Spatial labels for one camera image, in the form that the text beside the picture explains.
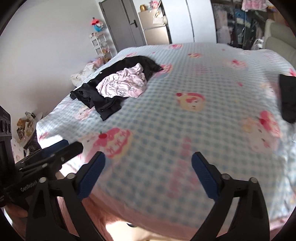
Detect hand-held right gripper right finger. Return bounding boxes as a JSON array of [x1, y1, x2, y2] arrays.
[[191, 152, 270, 241]]

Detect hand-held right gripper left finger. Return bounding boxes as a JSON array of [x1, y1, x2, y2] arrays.
[[26, 151, 109, 241]]

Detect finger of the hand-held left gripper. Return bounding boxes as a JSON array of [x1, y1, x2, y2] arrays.
[[42, 139, 69, 156], [39, 142, 84, 171]]

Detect pink cartoon print pants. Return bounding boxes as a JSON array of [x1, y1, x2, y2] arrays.
[[96, 63, 148, 98]]

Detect cluttered bedside table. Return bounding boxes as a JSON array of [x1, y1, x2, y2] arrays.
[[16, 111, 43, 151]]

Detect blue checkered cartoon blanket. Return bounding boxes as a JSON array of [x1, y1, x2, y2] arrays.
[[36, 42, 296, 234]]

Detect black crumpled garment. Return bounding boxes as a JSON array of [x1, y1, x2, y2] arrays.
[[70, 56, 164, 121]]

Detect white printed pillow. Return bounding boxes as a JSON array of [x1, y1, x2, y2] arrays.
[[70, 58, 109, 86]]

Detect white shelf rack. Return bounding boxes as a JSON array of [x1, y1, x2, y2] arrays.
[[90, 32, 114, 61]]

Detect black folded cloth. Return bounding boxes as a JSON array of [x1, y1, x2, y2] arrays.
[[279, 74, 296, 124]]

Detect red and blue plush toy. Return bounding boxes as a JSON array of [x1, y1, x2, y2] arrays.
[[91, 17, 104, 32]]

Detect grey door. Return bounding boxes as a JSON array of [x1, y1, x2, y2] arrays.
[[99, 0, 147, 52]]

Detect beige refrigerator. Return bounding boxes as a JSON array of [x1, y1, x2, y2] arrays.
[[138, 9, 172, 45]]

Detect white wardrobe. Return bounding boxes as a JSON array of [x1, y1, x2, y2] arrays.
[[161, 0, 218, 44]]

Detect pink frilly garment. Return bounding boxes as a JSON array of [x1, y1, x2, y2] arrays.
[[242, 0, 269, 12]]

